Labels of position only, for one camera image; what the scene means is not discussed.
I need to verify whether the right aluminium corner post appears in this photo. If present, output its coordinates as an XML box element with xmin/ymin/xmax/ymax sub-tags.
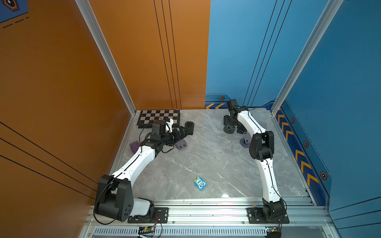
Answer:
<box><xmin>270</xmin><ymin>0</ymin><xmax>343</xmax><ymax>116</ymax></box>

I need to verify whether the dark grey round phone stand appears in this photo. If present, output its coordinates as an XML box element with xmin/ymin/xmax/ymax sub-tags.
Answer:
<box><xmin>223</xmin><ymin>125</ymin><xmax>236</xmax><ymax>134</ymax></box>

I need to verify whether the right circuit board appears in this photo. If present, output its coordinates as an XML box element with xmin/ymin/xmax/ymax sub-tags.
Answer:
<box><xmin>266</xmin><ymin>227</ymin><xmax>282</xmax><ymax>238</ymax></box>

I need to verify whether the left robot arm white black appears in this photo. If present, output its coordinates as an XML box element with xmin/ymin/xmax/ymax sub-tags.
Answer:
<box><xmin>93</xmin><ymin>119</ymin><xmax>194</xmax><ymax>222</ymax></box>

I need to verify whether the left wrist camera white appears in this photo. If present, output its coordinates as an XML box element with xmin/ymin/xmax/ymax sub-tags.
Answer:
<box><xmin>164</xmin><ymin>118</ymin><xmax>174</xmax><ymax>132</ymax></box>

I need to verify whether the purple cube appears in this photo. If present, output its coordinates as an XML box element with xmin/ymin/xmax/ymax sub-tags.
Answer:
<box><xmin>129</xmin><ymin>141</ymin><xmax>140</xmax><ymax>154</ymax></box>

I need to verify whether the left green circuit board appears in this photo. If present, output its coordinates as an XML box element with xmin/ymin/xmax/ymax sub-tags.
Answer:
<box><xmin>137</xmin><ymin>226</ymin><xmax>156</xmax><ymax>238</ymax></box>

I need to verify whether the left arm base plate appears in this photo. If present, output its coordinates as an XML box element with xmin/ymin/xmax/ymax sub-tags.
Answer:
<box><xmin>128</xmin><ymin>207</ymin><xmax>169</xmax><ymax>224</ymax></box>

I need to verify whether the left aluminium corner post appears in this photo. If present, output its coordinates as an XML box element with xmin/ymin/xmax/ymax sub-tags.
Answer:
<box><xmin>75</xmin><ymin>0</ymin><xmax>137</xmax><ymax>116</ymax></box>

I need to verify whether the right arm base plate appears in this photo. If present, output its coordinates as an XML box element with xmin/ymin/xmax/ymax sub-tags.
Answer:
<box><xmin>246</xmin><ymin>207</ymin><xmax>290</xmax><ymax>225</ymax></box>

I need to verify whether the aluminium corner post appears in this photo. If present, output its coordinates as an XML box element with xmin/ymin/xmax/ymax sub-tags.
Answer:
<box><xmin>270</xmin><ymin>0</ymin><xmax>343</xmax><ymax>116</ymax></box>
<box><xmin>75</xmin><ymin>0</ymin><xmax>137</xmax><ymax>116</ymax></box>

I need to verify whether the aluminium front rail frame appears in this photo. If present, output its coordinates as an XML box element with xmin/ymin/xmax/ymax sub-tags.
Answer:
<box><xmin>79</xmin><ymin>196</ymin><xmax>340</xmax><ymax>238</ymax></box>

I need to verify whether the black folding phone stand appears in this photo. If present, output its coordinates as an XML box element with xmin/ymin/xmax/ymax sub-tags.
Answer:
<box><xmin>237</xmin><ymin>123</ymin><xmax>266</xmax><ymax>134</ymax></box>

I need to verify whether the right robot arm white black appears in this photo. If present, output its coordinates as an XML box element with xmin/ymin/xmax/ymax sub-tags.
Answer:
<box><xmin>223</xmin><ymin>99</ymin><xmax>286</xmax><ymax>225</ymax></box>

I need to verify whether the black white chessboard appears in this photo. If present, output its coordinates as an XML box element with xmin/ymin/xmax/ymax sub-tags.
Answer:
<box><xmin>137</xmin><ymin>110</ymin><xmax>180</xmax><ymax>129</ymax></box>

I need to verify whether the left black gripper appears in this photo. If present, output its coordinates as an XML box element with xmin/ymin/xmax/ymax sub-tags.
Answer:
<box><xmin>160</xmin><ymin>126</ymin><xmax>190</xmax><ymax>147</ymax></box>

